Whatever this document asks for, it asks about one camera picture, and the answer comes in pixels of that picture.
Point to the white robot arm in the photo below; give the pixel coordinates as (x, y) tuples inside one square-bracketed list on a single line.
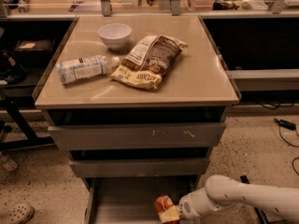
[(221, 192)]

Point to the white ceramic bowl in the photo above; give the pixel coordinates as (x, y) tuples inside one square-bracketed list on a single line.
[(115, 35)]

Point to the black table frame leg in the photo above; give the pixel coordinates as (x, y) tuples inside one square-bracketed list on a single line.
[(32, 139)]

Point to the open grey bottom drawer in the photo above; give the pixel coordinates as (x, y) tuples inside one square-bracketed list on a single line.
[(130, 200)]

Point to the black power adapter with cable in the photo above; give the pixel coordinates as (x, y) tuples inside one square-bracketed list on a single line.
[(282, 123)]

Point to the white perforated clog shoe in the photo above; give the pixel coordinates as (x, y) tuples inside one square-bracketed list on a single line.
[(19, 214)]

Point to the brown yellow chip bag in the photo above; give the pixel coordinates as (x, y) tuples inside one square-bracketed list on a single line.
[(147, 63)]

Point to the clear plastic water bottle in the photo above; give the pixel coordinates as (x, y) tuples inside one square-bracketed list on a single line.
[(83, 68)]

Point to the black box on shelf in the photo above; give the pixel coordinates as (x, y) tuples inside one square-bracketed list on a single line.
[(34, 49)]

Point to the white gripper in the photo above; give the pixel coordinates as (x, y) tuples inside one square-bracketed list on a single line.
[(188, 206)]

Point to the grey middle drawer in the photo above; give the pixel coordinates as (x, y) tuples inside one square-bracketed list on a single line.
[(139, 168)]

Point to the grey top drawer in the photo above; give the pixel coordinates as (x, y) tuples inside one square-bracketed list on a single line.
[(137, 136)]

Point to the grey drawer cabinet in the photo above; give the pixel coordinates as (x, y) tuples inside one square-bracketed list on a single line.
[(195, 89)]

